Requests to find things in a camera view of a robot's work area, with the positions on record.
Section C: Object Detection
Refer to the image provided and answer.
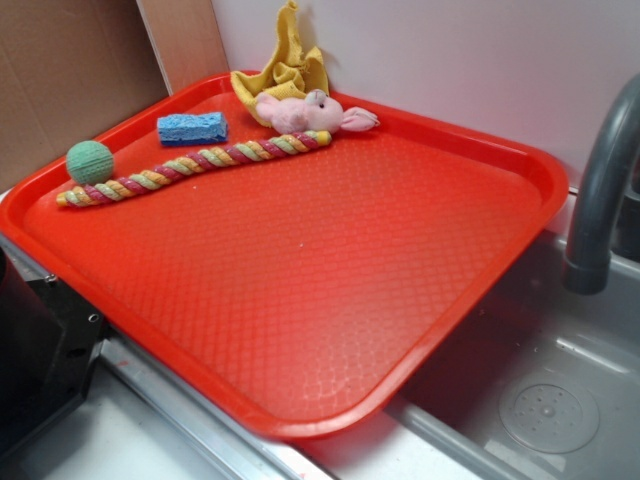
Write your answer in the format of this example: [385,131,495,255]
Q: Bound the grey toy sink basin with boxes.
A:
[305,240,639,479]

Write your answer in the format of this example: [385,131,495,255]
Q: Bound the red plastic tray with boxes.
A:
[0,72,571,442]

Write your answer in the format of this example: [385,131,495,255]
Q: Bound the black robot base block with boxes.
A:
[1,252,105,458]

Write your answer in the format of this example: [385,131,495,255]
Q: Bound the blue sponge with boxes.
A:
[156,112,228,146]

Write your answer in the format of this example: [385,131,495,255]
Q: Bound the multicolour twisted rope toy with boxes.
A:
[55,131,333,208]

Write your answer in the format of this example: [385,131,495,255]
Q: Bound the yellow cloth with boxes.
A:
[230,1,330,127]

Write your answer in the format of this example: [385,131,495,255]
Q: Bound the brown cardboard panel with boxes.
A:
[1,1,167,191]

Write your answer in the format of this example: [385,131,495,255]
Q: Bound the pink plush bunny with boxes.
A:
[256,89,380,134]

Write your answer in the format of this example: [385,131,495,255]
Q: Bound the grey faucet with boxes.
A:
[562,76,639,295]

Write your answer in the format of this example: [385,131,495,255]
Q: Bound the light wooden board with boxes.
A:
[137,0,229,94]

